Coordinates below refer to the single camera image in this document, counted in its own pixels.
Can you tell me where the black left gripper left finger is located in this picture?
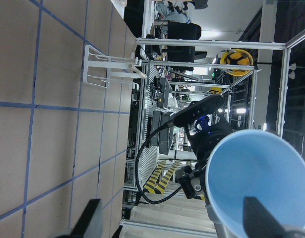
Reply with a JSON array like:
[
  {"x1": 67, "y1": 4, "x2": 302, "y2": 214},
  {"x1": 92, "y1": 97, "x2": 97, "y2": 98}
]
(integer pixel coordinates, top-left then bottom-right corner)
[{"x1": 69, "y1": 199, "x2": 103, "y2": 238}]

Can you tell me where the light blue plastic cup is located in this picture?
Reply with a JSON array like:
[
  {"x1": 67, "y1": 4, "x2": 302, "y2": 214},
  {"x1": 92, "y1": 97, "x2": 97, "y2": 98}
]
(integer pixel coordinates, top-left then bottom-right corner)
[{"x1": 205, "y1": 129, "x2": 305, "y2": 238}]

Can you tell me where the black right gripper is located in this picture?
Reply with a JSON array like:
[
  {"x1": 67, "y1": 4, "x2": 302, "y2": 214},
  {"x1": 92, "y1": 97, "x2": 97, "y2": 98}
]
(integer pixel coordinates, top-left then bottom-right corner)
[{"x1": 176, "y1": 116, "x2": 233, "y2": 199}]

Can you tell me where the yellow hard hat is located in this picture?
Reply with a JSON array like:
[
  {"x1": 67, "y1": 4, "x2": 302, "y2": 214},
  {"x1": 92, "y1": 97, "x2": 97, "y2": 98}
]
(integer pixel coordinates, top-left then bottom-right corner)
[{"x1": 219, "y1": 49, "x2": 254, "y2": 77}]

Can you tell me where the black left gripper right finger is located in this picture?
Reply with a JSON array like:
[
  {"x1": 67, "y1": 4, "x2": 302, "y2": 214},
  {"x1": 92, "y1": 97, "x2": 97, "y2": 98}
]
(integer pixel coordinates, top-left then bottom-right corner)
[{"x1": 243, "y1": 197, "x2": 295, "y2": 238}]

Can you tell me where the white wire cup rack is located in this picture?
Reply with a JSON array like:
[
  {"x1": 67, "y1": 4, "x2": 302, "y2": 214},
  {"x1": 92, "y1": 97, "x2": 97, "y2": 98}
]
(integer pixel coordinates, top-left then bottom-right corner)
[{"x1": 82, "y1": 45, "x2": 147, "y2": 89}]

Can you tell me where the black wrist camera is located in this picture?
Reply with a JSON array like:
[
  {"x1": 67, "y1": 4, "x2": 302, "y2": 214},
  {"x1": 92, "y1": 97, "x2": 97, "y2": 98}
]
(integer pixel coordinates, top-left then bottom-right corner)
[{"x1": 173, "y1": 94, "x2": 225, "y2": 127}]

